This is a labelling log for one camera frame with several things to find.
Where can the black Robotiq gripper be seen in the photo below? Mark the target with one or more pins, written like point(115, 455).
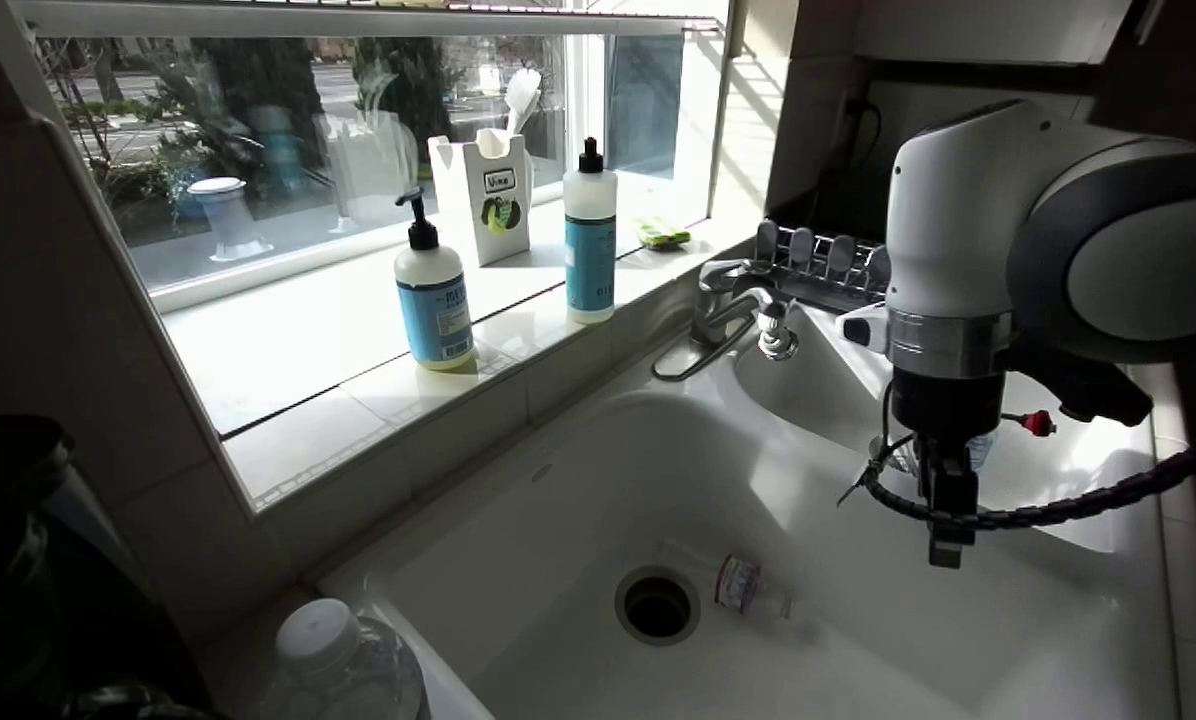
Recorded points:
point(947, 425)

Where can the small clear plastic water bottle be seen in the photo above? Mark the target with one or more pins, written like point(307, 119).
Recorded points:
point(740, 585)

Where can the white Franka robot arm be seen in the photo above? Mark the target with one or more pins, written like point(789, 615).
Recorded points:
point(1088, 241)

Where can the white double sink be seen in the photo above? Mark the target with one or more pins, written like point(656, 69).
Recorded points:
point(700, 505)

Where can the round metal sink drain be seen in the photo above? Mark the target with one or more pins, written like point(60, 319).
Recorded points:
point(656, 606)

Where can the chrome sink faucet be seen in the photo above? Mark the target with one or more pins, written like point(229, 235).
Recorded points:
point(732, 319)

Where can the dish soap bottle blue label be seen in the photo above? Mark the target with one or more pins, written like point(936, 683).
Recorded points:
point(589, 241)

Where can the pump soap bottle blue label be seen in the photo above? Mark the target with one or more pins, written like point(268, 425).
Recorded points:
point(434, 306)

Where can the large clear bottle white cap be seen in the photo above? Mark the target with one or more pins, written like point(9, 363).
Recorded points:
point(340, 666)

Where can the black rack with clips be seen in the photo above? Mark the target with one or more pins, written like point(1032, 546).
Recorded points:
point(819, 259)

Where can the small green object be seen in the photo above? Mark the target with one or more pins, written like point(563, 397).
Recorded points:
point(666, 241)

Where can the blue hanging cloth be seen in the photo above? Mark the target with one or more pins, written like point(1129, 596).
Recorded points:
point(645, 101)

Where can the white cardboard carton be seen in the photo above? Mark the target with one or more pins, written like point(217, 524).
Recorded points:
point(491, 200)

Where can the white brush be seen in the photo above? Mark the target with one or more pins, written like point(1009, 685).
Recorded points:
point(514, 106)

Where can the white framed window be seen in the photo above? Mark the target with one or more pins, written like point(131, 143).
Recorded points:
point(357, 122)

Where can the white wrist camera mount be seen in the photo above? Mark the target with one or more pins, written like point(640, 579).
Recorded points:
point(864, 329)

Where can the white pedestal planter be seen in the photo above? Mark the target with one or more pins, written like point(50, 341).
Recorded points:
point(227, 212)

